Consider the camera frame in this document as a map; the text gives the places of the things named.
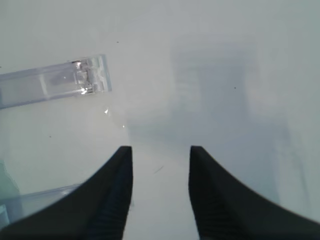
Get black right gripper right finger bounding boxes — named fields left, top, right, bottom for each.
left=188, top=146, right=320, bottom=240

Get clear holder rail patties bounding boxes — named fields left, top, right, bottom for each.
left=0, top=54, right=112, bottom=109

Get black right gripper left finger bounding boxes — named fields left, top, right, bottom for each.
left=0, top=146, right=133, bottom=240

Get clear holder rail lettuce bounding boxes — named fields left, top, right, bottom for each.
left=0, top=184, right=80, bottom=228

